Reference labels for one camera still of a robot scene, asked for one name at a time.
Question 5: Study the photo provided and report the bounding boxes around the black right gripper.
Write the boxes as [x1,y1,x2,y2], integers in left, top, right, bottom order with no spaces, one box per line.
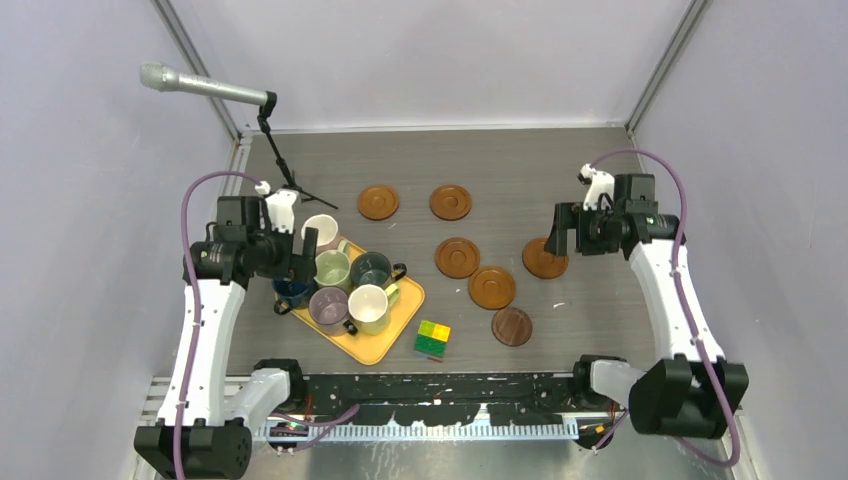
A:
[544,201,621,256]

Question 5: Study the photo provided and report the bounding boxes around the brown wooden coaster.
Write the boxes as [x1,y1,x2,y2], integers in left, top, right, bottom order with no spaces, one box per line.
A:
[357,184,400,221]
[429,184,472,221]
[468,266,516,310]
[522,238,569,280]
[434,237,481,279]

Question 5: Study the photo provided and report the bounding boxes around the dark grey green mug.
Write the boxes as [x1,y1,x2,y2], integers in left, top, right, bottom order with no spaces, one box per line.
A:
[350,252,407,289]

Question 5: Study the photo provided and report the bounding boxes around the yellow-green faceted mug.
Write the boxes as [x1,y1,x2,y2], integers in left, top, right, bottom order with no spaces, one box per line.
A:
[348,284,400,335]

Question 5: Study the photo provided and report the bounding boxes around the yellow plastic tray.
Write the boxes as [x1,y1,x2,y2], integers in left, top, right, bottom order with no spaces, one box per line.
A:
[291,275,426,366]

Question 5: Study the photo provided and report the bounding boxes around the dark walnut wooden coaster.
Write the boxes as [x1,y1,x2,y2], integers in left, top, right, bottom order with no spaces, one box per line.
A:
[491,307,533,347]

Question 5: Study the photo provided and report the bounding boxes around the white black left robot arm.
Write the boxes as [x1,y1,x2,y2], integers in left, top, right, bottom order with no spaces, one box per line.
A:
[134,190,317,479]

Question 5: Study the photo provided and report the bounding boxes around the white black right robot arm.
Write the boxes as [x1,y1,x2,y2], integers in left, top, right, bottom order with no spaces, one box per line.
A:
[544,166,749,439]

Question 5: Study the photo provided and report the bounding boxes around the light green mug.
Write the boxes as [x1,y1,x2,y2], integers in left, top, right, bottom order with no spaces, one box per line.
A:
[315,239,354,294]

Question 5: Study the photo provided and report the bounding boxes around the dark blue mug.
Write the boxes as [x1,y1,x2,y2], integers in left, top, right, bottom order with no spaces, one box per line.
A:
[272,280,316,315]

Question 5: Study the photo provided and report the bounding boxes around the pink faceted mug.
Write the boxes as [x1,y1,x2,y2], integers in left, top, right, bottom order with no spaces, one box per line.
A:
[301,214,342,255]

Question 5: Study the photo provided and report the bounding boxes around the colourful toy brick block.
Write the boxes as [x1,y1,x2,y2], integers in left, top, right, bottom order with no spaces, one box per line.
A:
[413,320,451,362]

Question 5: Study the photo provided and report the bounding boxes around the black microphone tripod stand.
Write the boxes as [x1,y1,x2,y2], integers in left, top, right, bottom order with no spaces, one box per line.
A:
[257,91,338,210]

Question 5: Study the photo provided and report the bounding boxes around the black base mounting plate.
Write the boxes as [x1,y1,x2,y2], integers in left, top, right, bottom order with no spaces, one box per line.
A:
[272,372,623,427]

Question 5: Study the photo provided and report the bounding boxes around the silver microphone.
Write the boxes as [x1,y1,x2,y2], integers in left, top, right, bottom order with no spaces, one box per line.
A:
[139,62,276,106]

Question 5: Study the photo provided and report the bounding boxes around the purple mug black handle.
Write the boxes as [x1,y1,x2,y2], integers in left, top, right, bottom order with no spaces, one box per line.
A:
[308,287,358,337]

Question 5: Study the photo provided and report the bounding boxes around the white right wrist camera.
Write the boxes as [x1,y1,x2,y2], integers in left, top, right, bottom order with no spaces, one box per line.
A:
[578,164,615,211]

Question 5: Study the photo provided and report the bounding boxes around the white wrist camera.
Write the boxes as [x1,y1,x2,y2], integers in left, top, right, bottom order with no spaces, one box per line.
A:
[254,181,299,234]
[578,164,615,211]

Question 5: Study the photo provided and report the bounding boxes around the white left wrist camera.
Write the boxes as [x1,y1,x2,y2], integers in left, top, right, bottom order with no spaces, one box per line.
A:
[254,181,299,234]

